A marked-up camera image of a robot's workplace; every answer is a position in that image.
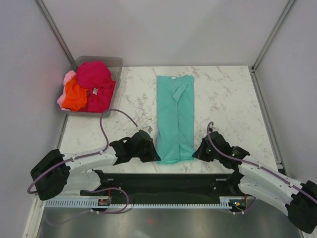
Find teal t shirt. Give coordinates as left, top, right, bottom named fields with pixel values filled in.
left=156, top=75, right=195, bottom=165

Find clear plastic bin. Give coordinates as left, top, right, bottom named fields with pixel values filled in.
left=60, top=56, right=123, bottom=115

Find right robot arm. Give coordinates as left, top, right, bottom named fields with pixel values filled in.
left=193, top=131, right=317, bottom=234

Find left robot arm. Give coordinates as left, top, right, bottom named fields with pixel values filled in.
left=30, top=130, right=160, bottom=201

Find orange t shirt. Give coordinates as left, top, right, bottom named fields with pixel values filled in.
left=62, top=78, right=88, bottom=112

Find magenta t shirt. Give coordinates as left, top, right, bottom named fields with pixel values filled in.
left=76, top=61, right=116, bottom=113

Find light pink t shirt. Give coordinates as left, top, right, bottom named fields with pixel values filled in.
left=57, top=70, right=76, bottom=108

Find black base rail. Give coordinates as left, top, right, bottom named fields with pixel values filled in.
left=80, top=174, right=245, bottom=204

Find white slotted cable duct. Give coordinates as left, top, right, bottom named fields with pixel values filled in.
left=46, top=198, right=232, bottom=209

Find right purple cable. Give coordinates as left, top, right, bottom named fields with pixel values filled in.
left=207, top=121, right=317, bottom=215

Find purple cable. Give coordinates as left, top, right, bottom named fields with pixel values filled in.
left=27, top=109, right=139, bottom=226
left=207, top=121, right=317, bottom=215

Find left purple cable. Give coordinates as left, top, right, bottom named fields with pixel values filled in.
left=27, top=109, right=139, bottom=226

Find right aluminium frame post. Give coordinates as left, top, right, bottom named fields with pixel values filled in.
left=250, top=0, right=297, bottom=74

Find aluminium frame post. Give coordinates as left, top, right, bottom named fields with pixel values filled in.
left=250, top=0, right=297, bottom=74
left=34, top=0, right=75, bottom=66

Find left aluminium frame post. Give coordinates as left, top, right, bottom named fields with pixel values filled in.
left=34, top=0, right=75, bottom=66

